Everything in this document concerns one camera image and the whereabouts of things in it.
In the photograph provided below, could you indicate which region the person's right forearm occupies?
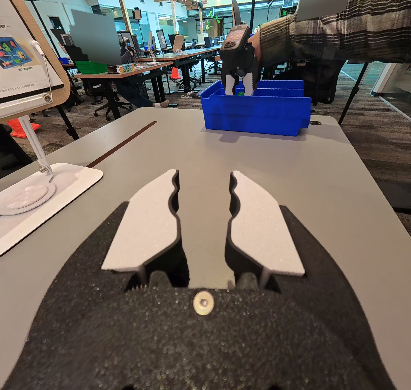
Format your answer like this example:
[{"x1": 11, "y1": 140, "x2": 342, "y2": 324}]
[{"x1": 258, "y1": 0, "x2": 411, "y2": 64}]

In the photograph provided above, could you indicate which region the blue plastic bin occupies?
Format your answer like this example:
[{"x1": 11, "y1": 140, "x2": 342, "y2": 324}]
[{"x1": 201, "y1": 80, "x2": 312, "y2": 138}]

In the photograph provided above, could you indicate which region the black tripod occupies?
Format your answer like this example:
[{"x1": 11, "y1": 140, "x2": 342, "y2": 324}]
[{"x1": 337, "y1": 61, "x2": 370, "y2": 126}]

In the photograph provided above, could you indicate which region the black flat platform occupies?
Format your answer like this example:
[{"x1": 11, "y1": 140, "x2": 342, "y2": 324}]
[{"x1": 382, "y1": 182, "x2": 411, "y2": 212}]

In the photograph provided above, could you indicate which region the printed instruction sheet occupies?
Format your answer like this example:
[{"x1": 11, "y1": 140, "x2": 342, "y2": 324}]
[{"x1": 0, "y1": 0, "x2": 65, "y2": 103}]

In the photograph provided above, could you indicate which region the person's right hand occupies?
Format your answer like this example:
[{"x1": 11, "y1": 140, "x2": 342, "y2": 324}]
[{"x1": 248, "y1": 32, "x2": 262, "y2": 61}]

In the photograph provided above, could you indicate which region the white document holder stand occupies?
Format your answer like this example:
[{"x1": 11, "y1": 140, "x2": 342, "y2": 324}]
[{"x1": 0, "y1": 40, "x2": 104, "y2": 256}]

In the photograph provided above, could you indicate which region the black office chair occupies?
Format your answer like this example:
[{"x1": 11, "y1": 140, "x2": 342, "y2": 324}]
[
  {"x1": 302, "y1": 60, "x2": 347, "y2": 106},
  {"x1": 93, "y1": 82, "x2": 134, "y2": 121}
]

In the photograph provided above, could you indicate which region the tan wooden backing board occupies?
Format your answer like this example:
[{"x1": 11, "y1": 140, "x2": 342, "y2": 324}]
[{"x1": 0, "y1": 0, "x2": 71, "y2": 124}]

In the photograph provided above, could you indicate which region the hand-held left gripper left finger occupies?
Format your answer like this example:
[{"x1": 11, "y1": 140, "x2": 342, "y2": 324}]
[{"x1": 101, "y1": 169, "x2": 181, "y2": 289}]

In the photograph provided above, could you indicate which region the green plastic bin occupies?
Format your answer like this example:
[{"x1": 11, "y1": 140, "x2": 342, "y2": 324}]
[{"x1": 75, "y1": 61, "x2": 108, "y2": 75}]

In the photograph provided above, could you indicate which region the brown-top office desk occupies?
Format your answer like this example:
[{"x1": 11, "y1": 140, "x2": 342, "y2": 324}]
[
  {"x1": 74, "y1": 61, "x2": 174, "y2": 121},
  {"x1": 135, "y1": 48, "x2": 225, "y2": 86}
]

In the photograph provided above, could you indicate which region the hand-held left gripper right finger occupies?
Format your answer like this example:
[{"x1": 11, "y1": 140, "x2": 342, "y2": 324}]
[{"x1": 225, "y1": 171, "x2": 305, "y2": 289}]

